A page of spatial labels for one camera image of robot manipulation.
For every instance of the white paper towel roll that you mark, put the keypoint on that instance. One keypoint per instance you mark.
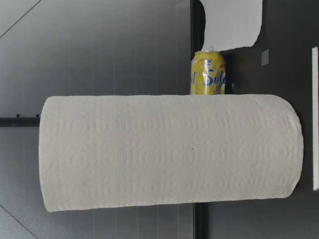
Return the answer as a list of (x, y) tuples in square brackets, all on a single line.
[(169, 152)]

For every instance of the torn white paper towel sheet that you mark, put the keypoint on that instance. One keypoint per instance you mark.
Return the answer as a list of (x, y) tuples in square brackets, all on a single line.
[(231, 22)]

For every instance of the yellow drink can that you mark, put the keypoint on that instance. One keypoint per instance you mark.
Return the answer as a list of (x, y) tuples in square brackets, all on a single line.
[(208, 74)]

